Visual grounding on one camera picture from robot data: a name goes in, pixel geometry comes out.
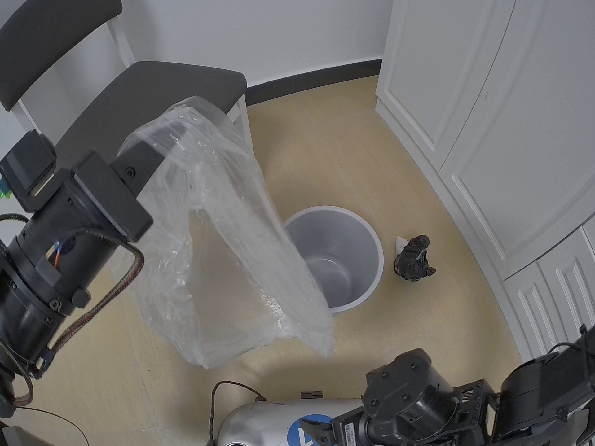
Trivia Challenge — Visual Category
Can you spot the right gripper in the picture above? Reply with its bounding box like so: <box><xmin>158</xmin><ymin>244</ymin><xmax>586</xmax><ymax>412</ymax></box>
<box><xmin>300</xmin><ymin>408</ymin><xmax>449</xmax><ymax>446</ymax></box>

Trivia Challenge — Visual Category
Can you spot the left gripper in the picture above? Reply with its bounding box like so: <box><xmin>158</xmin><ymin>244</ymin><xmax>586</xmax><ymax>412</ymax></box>
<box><xmin>9</xmin><ymin>128</ymin><xmax>175</xmax><ymax>292</ymax></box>

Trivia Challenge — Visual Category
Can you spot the clear plastic bag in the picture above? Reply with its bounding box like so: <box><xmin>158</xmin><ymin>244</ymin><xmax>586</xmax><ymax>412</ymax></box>
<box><xmin>116</xmin><ymin>96</ymin><xmax>336</xmax><ymax>369</ymax></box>

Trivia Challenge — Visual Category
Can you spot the white trash bin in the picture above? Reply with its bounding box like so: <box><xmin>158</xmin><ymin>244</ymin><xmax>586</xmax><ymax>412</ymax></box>
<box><xmin>283</xmin><ymin>205</ymin><xmax>385</xmax><ymax>315</ymax></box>

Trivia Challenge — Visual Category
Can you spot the black plastic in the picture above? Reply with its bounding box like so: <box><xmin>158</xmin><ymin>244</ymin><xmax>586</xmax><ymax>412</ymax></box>
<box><xmin>394</xmin><ymin>234</ymin><xmax>438</xmax><ymax>284</ymax></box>

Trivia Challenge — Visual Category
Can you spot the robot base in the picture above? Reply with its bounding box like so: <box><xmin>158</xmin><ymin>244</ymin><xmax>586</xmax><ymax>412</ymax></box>
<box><xmin>218</xmin><ymin>398</ymin><xmax>363</xmax><ymax>446</ymax></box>

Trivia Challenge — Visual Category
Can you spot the white chair with grey seat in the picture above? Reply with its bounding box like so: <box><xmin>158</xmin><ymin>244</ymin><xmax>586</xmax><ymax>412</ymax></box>
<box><xmin>0</xmin><ymin>0</ymin><xmax>261</xmax><ymax>196</ymax></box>

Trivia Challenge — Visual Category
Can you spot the white wardrobe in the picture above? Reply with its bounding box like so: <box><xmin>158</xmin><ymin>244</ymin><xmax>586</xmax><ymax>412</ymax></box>
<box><xmin>376</xmin><ymin>0</ymin><xmax>595</xmax><ymax>363</ymax></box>

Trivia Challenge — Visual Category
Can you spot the black cable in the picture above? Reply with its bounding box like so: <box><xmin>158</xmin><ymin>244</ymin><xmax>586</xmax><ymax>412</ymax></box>
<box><xmin>210</xmin><ymin>381</ymin><xmax>267</xmax><ymax>442</ymax></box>

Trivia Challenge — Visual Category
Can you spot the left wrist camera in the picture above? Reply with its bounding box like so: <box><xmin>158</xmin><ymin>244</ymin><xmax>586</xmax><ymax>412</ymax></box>
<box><xmin>0</xmin><ymin>130</ymin><xmax>57</xmax><ymax>212</ymax></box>

